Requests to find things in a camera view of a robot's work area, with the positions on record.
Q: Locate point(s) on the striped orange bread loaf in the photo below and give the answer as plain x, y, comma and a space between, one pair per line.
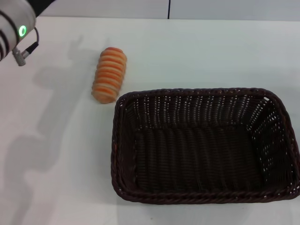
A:
109, 75

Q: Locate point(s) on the dark brown woven basket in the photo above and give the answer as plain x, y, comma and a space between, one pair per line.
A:
199, 150

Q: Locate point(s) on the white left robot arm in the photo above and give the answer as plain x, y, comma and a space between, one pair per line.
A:
14, 21

